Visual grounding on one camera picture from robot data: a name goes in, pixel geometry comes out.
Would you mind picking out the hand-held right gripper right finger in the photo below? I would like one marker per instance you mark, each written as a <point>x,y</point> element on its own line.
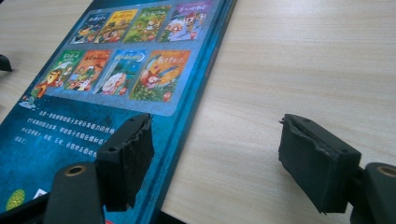
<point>317,161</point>

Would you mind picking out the blue picture book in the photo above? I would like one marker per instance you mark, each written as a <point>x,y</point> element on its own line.
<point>102,102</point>

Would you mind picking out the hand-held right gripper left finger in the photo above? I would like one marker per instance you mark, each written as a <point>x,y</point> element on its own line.
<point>124,161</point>

